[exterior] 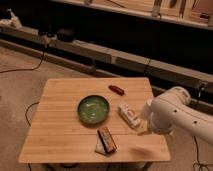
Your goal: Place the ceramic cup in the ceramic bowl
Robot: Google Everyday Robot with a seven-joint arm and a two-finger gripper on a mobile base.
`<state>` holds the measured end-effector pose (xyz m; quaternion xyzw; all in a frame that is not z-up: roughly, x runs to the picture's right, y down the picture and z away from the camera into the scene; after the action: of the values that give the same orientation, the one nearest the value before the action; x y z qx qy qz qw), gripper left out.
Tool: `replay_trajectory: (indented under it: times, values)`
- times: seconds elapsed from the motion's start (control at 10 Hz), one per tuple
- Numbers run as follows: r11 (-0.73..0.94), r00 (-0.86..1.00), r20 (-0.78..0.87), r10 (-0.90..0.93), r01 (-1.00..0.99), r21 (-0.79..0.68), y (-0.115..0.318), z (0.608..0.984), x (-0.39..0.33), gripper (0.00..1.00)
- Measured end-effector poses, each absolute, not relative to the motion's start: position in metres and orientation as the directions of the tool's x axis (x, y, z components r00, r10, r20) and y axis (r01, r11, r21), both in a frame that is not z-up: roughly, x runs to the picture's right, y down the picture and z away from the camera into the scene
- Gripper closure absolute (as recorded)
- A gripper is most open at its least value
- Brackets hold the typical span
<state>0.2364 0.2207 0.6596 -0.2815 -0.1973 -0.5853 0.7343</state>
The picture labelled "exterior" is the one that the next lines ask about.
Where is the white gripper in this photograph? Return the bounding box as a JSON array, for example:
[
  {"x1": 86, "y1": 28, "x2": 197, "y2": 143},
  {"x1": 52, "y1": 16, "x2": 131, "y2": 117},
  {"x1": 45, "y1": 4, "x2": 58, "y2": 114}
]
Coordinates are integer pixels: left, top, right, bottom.
[{"x1": 137, "y1": 100, "x2": 152, "y2": 135}]

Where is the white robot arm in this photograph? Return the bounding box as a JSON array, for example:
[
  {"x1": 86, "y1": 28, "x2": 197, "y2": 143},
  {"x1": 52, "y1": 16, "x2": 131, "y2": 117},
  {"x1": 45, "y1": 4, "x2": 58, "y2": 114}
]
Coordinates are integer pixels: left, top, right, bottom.
[{"x1": 140, "y1": 86, "x2": 213, "y2": 145}]

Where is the green ceramic bowl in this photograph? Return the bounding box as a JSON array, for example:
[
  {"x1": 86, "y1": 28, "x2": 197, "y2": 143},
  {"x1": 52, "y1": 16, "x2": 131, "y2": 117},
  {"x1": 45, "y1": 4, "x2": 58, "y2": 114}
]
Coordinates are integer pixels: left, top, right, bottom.
[{"x1": 77, "y1": 95, "x2": 110, "y2": 125}]

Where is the white toothpaste tube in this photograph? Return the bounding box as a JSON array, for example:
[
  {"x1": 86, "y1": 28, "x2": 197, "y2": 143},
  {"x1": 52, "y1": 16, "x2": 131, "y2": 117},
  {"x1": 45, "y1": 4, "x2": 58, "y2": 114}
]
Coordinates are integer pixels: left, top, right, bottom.
[{"x1": 118, "y1": 103, "x2": 141, "y2": 128}]

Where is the small red bar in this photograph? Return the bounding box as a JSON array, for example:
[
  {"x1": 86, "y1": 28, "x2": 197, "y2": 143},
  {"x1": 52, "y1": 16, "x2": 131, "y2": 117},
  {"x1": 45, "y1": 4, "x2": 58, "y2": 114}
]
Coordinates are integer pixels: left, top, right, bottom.
[{"x1": 109, "y1": 85, "x2": 125, "y2": 96}]

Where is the white paper packet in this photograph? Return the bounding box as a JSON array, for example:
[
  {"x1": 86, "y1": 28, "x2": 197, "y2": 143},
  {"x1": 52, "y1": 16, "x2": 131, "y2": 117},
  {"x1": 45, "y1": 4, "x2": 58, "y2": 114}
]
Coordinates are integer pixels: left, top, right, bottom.
[{"x1": 95, "y1": 142, "x2": 106, "y2": 155}]

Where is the wooden table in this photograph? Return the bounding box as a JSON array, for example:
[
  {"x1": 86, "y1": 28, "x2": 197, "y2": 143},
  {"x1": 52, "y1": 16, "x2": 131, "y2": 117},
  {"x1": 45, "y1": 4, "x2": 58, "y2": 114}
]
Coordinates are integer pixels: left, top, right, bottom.
[{"x1": 19, "y1": 77, "x2": 170, "y2": 163}]

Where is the black box on ledge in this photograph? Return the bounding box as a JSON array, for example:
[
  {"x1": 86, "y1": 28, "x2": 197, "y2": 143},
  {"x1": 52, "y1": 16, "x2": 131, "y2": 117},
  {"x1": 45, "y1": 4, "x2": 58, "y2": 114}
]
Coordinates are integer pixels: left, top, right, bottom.
[{"x1": 57, "y1": 29, "x2": 75, "y2": 42}]

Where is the white object on ledge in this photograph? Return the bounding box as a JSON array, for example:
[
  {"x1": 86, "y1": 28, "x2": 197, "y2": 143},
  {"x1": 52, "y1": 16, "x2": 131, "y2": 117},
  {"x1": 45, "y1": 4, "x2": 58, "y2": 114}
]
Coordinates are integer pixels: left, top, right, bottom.
[{"x1": 0, "y1": 9, "x2": 22, "y2": 29}]

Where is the black cable right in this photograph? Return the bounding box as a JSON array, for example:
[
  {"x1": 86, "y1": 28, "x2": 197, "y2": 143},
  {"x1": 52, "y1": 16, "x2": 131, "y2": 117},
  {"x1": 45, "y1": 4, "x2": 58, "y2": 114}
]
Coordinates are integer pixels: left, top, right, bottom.
[{"x1": 192, "y1": 135, "x2": 209, "y2": 171}]

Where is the black cable under table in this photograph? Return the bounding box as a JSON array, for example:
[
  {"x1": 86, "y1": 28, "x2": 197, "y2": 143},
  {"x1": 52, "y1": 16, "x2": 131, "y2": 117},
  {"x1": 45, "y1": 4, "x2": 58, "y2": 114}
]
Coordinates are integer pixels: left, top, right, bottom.
[{"x1": 24, "y1": 101, "x2": 40, "y2": 127}]

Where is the black floor cable left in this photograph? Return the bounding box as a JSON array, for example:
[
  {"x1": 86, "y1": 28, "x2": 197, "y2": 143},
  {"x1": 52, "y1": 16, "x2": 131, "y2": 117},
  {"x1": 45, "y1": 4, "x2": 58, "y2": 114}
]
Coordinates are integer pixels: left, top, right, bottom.
[{"x1": 0, "y1": 49, "x2": 46, "y2": 75}]

